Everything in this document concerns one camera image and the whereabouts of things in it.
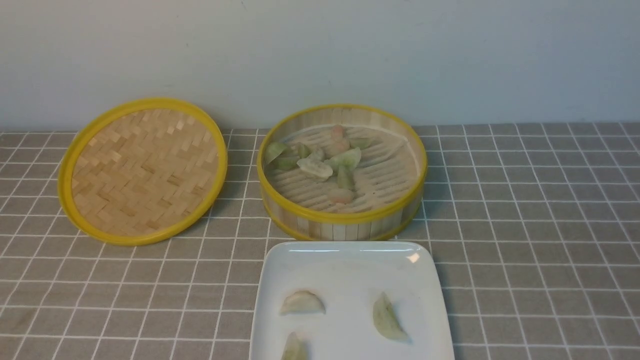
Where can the beige dumpling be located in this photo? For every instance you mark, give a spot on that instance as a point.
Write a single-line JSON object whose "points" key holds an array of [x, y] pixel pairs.
{"points": [[302, 301]]}

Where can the white square plate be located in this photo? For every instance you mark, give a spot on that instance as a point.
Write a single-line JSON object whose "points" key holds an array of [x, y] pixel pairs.
{"points": [[349, 276]]}

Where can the white dumpling centre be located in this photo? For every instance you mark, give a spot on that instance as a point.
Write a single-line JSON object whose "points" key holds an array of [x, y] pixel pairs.
{"points": [[315, 169]]}

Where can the yellow rimmed bamboo steamer basket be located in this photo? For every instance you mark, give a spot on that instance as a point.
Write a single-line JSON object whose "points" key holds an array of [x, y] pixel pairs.
{"points": [[388, 180]]}

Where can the pink dumpling front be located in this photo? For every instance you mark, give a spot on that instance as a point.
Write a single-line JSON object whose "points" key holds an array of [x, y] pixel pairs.
{"points": [[341, 195]]}

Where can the pink dumpling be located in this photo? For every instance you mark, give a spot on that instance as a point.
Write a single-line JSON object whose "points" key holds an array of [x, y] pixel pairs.
{"points": [[340, 142], [341, 195]]}

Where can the small green dumpling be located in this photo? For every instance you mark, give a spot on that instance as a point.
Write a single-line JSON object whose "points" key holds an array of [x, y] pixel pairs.
{"points": [[303, 151]]}

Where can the pink dumpling back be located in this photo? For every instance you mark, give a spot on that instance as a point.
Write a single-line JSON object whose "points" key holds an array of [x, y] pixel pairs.
{"points": [[340, 142]]}

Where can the green dumpling back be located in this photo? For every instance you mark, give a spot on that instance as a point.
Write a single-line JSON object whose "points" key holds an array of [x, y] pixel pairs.
{"points": [[360, 142]]}

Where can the yellow rimmed bamboo steamer lid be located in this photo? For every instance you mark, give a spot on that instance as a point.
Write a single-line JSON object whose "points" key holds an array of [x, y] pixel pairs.
{"points": [[143, 172]]}

